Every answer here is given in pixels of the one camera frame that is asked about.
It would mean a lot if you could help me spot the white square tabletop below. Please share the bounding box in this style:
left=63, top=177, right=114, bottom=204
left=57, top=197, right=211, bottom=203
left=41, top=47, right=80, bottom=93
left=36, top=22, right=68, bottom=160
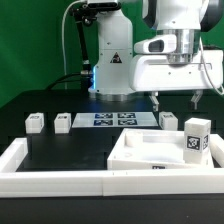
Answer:
left=107, top=128, right=214, bottom=170

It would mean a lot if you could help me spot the white U-shaped fence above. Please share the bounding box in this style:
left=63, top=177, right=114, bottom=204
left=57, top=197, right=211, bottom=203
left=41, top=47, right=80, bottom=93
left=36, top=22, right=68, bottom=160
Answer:
left=0, top=138, right=224, bottom=198

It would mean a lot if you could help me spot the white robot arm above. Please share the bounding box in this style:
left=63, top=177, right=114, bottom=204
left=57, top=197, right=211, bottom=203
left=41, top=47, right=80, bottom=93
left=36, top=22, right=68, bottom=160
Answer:
left=87, top=0, right=224, bottom=109

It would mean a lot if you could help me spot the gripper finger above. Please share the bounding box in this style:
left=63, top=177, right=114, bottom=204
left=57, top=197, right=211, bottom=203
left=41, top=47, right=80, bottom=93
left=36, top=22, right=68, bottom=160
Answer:
left=149, top=92, right=159, bottom=111
left=191, top=90, right=203, bottom=110

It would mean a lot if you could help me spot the white marker plate with tags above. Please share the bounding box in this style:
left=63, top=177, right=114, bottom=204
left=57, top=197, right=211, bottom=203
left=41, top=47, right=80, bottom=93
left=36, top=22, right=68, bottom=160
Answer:
left=72, top=112, right=158, bottom=128

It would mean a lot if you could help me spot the black cable bundle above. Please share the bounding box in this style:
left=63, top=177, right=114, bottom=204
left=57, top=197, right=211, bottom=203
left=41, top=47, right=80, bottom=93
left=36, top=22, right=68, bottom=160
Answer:
left=45, top=71, right=93, bottom=91

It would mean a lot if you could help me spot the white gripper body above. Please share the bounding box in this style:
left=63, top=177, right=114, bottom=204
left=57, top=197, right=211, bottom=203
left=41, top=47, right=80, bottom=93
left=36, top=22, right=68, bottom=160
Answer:
left=129, top=34, right=223, bottom=92

